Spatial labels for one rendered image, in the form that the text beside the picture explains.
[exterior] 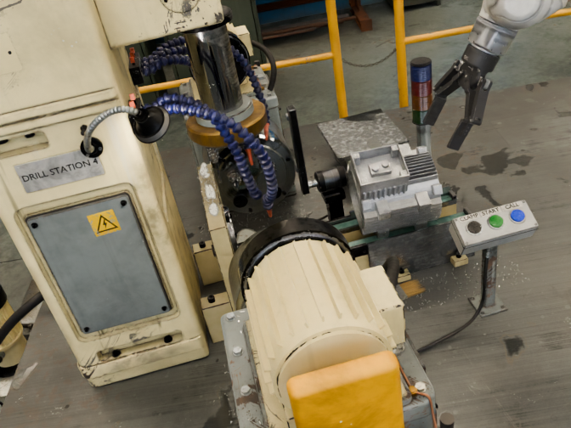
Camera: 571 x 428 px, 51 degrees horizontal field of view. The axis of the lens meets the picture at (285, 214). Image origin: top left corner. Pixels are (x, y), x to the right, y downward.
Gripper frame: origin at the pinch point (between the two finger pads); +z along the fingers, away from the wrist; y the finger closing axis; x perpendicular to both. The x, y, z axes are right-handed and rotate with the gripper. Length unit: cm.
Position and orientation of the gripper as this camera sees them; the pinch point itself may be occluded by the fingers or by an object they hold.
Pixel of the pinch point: (441, 132)
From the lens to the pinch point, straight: 145.3
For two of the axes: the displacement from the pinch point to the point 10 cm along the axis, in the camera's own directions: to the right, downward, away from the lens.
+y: 2.1, 5.3, -8.2
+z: -3.4, 8.3, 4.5
